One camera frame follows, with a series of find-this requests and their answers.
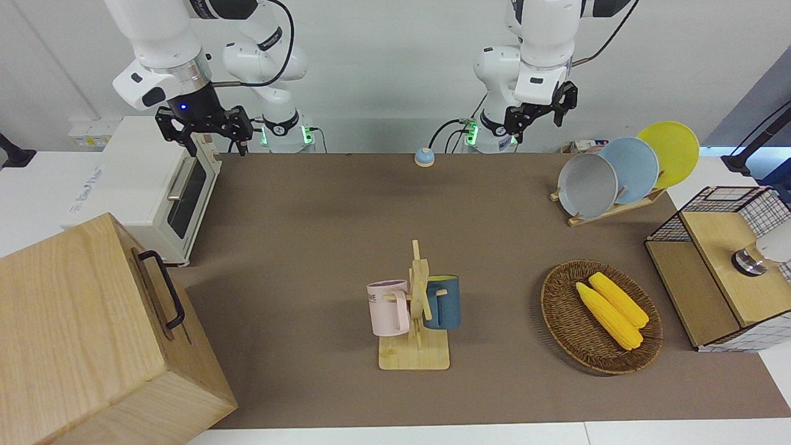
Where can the small white carton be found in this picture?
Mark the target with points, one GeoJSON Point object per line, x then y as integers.
{"type": "Point", "coordinates": [581, 147]}

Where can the yellow corn cob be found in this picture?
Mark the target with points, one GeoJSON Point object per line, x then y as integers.
{"type": "Point", "coordinates": [621, 300]}
{"type": "Point", "coordinates": [609, 318]}

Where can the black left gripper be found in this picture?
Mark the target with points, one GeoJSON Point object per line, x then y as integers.
{"type": "Point", "coordinates": [544, 108]}

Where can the black clamp stand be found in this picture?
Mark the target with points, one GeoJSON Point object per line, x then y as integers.
{"type": "Point", "coordinates": [15, 157]}

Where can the wooden plate rack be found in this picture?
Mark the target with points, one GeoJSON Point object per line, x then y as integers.
{"type": "Point", "coordinates": [618, 209]}

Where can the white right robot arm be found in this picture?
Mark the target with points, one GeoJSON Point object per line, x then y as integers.
{"type": "Point", "coordinates": [154, 37]}

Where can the brown table mat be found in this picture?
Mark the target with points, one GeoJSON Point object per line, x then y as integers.
{"type": "Point", "coordinates": [309, 235]}

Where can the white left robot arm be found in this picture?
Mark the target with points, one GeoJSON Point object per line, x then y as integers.
{"type": "Point", "coordinates": [544, 37]}

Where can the dark blue mug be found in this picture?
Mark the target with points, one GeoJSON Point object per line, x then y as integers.
{"type": "Point", "coordinates": [446, 306]}

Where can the pink mug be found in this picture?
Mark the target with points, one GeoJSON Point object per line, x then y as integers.
{"type": "Point", "coordinates": [386, 315]}

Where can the black pole stand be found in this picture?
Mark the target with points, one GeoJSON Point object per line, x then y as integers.
{"type": "Point", "coordinates": [741, 162]}

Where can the light blue plate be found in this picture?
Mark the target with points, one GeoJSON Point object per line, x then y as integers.
{"type": "Point", "coordinates": [636, 167]}

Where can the light wooden box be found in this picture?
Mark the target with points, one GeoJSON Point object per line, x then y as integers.
{"type": "Point", "coordinates": [74, 321]}

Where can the blue call bell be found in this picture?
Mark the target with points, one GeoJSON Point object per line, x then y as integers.
{"type": "Point", "coordinates": [424, 157]}

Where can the white bulb with metal base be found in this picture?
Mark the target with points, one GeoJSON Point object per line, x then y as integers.
{"type": "Point", "coordinates": [775, 244]}

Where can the white toaster oven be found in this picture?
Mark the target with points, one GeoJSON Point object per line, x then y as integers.
{"type": "Point", "coordinates": [130, 179]}

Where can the white wall socket box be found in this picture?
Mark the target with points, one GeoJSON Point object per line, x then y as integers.
{"type": "Point", "coordinates": [93, 133]}

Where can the wooden mug rack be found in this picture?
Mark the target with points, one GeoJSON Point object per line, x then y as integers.
{"type": "Point", "coordinates": [414, 355]}

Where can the yellow plate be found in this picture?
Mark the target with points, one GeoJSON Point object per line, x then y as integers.
{"type": "Point", "coordinates": [676, 151]}

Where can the gray plate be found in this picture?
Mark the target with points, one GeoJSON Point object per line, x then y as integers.
{"type": "Point", "coordinates": [587, 188]}

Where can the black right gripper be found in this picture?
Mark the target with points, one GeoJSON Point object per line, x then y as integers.
{"type": "Point", "coordinates": [198, 114]}

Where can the brown wicker basket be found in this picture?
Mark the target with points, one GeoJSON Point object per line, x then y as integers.
{"type": "Point", "coordinates": [568, 321]}

